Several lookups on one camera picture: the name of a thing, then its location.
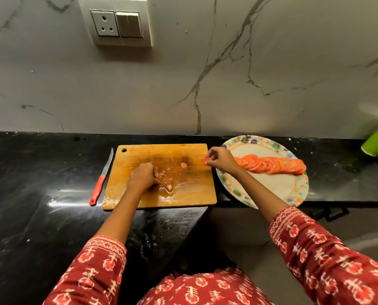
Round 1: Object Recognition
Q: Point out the person's left hand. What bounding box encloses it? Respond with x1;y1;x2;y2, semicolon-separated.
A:
128;163;160;193

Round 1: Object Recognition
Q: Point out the person's right hand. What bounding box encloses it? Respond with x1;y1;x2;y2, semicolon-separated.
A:
205;146;242;177

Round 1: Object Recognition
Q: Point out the red handled knife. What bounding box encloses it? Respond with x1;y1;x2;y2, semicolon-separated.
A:
89;147;114;207

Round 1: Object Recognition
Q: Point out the row of tomato slices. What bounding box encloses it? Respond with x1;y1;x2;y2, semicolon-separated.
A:
233;154;307;175

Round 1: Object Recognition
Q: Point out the floral rimmed plate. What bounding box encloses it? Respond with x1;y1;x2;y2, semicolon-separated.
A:
215;135;310;209

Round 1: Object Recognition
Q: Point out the person's right forearm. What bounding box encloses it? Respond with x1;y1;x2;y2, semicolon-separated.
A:
232;166;290;225

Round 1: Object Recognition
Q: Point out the person's left forearm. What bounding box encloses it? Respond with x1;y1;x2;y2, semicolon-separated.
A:
95;186;145;245

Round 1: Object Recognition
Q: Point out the wooden cutting board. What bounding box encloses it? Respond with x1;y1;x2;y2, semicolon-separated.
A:
102;143;217;211

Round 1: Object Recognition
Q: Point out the brown lower cabinet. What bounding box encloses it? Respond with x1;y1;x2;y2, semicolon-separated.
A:
205;206;378;261

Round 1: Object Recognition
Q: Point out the red patterned left sleeve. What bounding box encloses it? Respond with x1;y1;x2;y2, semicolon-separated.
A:
42;235;128;305

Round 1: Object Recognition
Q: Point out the red patterned sleeve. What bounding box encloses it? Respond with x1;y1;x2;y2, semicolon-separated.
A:
269;206;378;305
42;235;128;305

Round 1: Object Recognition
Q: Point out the red patterned tunic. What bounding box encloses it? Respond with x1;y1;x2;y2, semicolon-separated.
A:
136;267;275;305

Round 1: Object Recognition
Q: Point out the red patterned right sleeve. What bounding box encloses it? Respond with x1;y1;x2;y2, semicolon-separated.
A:
269;206;378;305

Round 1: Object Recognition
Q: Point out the wall socket and switch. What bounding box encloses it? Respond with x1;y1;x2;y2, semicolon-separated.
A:
77;0;153;48

